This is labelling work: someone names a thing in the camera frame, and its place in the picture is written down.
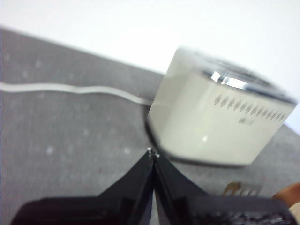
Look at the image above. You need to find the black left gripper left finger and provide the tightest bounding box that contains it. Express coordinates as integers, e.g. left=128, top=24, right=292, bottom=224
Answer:
left=10, top=150, right=155, bottom=225

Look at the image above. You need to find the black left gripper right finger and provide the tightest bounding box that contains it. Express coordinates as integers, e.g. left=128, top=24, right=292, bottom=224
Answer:
left=152, top=152, right=296, bottom=225

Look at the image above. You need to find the brown bread slice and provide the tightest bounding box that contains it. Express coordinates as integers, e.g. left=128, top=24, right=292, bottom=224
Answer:
left=271, top=181, right=300, bottom=221

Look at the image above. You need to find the beige metal toaster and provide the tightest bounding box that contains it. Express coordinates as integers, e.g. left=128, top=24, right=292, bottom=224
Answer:
left=144, top=45, right=300, bottom=168

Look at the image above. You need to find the white toaster power cable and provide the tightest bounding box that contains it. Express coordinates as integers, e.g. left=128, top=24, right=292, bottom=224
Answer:
left=0, top=82, right=153, bottom=106

